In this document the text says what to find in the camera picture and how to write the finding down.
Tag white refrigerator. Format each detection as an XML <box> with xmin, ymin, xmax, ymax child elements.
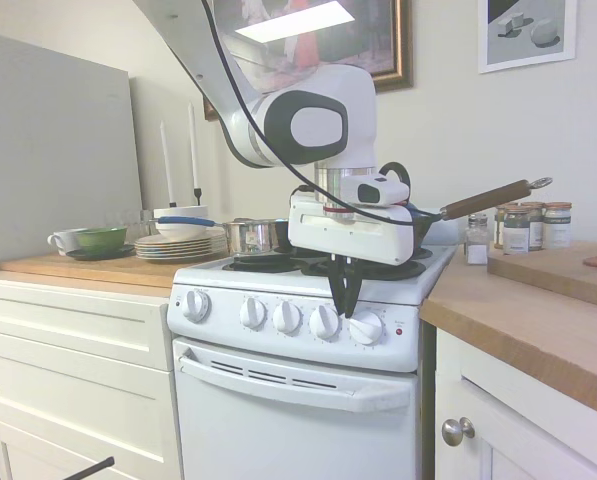
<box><xmin>0</xmin><ymin>30</ymin><xmax>144</xmax><ymax>277</ymax></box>

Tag gold framed painting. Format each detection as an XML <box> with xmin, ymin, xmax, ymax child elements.
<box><xmin>203</xmin><ymin>0</ymin><xmax>414</xmax><ymax>121</ymax></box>

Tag black wok wooden handle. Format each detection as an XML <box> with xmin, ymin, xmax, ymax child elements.
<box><xmin>362</xmin><ymin>177</ymin><xmax>553</xmax><ymax>265</ymax></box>

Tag silver cabinet knob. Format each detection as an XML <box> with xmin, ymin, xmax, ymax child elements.
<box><xmin>441</xmin><ymin>416</ymin><xmax>477</xmax><ymax>448</ymax></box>

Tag green bowl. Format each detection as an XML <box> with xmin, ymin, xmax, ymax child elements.
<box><xmin>74</xmin><ymin>226</ymin><xmax>129</xmax><ymax>251</ymax></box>

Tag glass spice jar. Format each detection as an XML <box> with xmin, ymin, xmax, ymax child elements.
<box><xmin>520</xmin><ymin>201</ymin><xmax>547</xmax><ymax>251</ymax></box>
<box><xmin>502</xmin><ymin>207</ymin><xmax>531</xmax><ymax>255</ymax></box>
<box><xmin>542</xmin><ymin>201</ymin><xmax>573</xmax><ymax>250</ymax></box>
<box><xmin>493</xmin><ymin>202</ymin><xmax>519</xmax><ymax>250</ymax></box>

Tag dark saucer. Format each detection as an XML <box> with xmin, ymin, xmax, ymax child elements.
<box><xmin>66</xmin><ymin>244</ymin><xmax>137</xmax><ymax>262</ymax></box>

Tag blue kettle black handle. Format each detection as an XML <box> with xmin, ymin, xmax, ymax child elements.
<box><xmin>377</xmin><ymin>160</ymin><xmax>424</xmax><ymax>219</ymax></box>

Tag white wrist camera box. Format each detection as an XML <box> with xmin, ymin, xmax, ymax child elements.
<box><xmin>338</xmin><ymin>175</ymin><xmax>410</xmax><ymax>207</ymax></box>

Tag white oven door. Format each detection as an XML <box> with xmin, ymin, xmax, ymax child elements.
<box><xmin>171</xmin><ymin>335</ymin><xmax>420</xmax><ymax>480</ymax></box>

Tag white electric stove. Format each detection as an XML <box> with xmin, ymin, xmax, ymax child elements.
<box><xmin>166</xmin><ymin>207</ymin><xmax>459</xmax><ymax>480</ymax></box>

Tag wooden cutting board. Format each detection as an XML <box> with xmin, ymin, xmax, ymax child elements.
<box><xmin>486</xmin><ymin>241</ymin><xmax>597</xmax><ymax>311</ymax></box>

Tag white drawer cabinet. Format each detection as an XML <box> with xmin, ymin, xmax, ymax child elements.
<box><xmin>0</xmin><ymin>277</ymin><xmax>184</xmax><ymax>480</ymax></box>

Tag steel pot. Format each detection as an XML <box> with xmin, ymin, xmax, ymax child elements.
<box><xmin>232</xmin><ymin>216</ymin><xmax>290</xmax><ymax>253</ymax></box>

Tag large white oven knob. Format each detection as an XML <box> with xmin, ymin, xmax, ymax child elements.
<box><xmin>181</xmin><ymin>288</ymin><xmax>213</xmax><ymax>324</ymax></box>

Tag glass salt shaker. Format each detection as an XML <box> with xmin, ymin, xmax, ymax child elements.
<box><xmin>464</xmin><ymin>213</ymin><xmax>489</xmax><ymax>265</ymax></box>

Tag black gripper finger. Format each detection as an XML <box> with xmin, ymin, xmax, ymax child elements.
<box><xmin>347</xmin><ymin>258</ymin><xmax>365</xmax><ymax>319</ymax></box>
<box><xmin>327</xmin><ymin>254</ymin><xmax>351</xmax><ymax>318</ymax></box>

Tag white cup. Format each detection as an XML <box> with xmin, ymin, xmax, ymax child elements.
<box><xmin>46</xmin><ymin>228</ymin><xmax>87</xmax><ymax>257</ymax></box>

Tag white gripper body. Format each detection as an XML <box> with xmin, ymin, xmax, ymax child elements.
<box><xmin>287</xmin><ymin>194</ymin><xmax>414</xmax><ymax>267</ymax></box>

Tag white stove burner knob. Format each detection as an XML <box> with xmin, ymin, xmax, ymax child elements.
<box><xmin>271</xmin><ymin>301</ymin><xmax>303</xmax><ymax>335</ymax></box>
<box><xmin>239</xmin><ymin>296</ymin><xmax>269</xmax><ymax>330</ymax></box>
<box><xmin>348</xmin><ymin>310</ymin><xmax>385</xmax><ymax>346</ymax></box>
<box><xmin>308</xmin><ymin>304</ymin><xmax>342</xmax><ymax>341</ymax></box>

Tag white bowl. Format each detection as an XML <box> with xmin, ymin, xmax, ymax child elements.
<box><xmin>155</xmin><ymin>214</ymin><xmax>214</xmax><ymax>241</ymax></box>

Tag cream dinner plate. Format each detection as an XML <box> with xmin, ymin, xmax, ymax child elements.
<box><xmin>135</xmin><ymin>244</ymin><xmax>228</xmax><ymax>254</ymax></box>
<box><xmin>134</xmin><ymin>238</ymin><xmax>228</xmax><ymax>247</ymax></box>
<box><xmin>136</xmin><ymin>247</ymin><xmax>227</xmax><ymax>257</ymax></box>
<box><xmin>136</xmin><ymin>250</ymin><xmax>227</xmax><ymax>261</ymax></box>
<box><xmin>134</xmin><ymin>233</ymin><xmax>228</xmax><ymax>244</ymax></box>
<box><xmin>135</xmin><ymin>241</ymin><xmax>228</xmax><ymax>250</ymax></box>

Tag large grey shapes poster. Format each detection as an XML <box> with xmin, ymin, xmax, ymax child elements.
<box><xmin>478</xmin><ymin>0</ymin><xmax>578</xmax><ymax>75</ymax></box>

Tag white taper candle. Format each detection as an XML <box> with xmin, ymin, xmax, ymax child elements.
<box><xmin>187</xmin><ymin>101</ymin><xmax>200</xmax><ymax>189</ymax></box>

